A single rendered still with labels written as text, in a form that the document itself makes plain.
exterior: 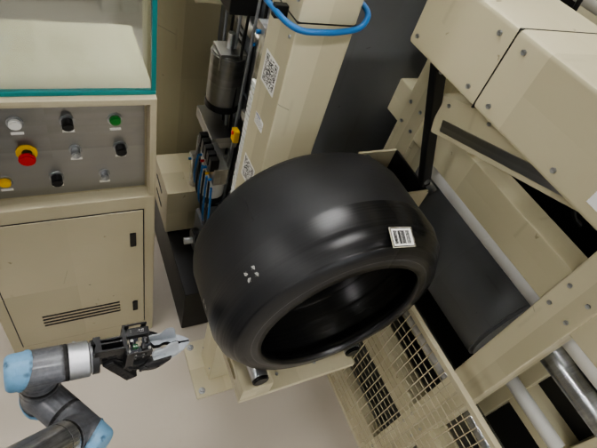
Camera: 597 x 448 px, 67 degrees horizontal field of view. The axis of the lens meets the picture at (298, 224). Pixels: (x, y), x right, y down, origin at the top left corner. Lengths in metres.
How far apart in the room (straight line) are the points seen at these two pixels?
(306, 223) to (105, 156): 0.80
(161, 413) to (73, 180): 1.07
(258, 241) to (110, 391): 1.43
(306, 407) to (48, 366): 1.41
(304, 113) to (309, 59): 0.13
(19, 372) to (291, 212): 0.60
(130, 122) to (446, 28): 0.88
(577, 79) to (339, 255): 0.45
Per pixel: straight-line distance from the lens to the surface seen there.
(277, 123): 1.02
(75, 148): 1.42
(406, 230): 0.89
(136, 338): 1.06
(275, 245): 0.82
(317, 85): 1.00
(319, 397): 2.25
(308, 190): 0.87
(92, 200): 1.53
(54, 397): 1.11
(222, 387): 2.16
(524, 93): 0.84
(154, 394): 2.15
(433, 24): 0.99
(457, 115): 1.12
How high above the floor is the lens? 2.01
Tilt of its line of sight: 46 degrees down
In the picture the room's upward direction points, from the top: 21 degrees clockwise
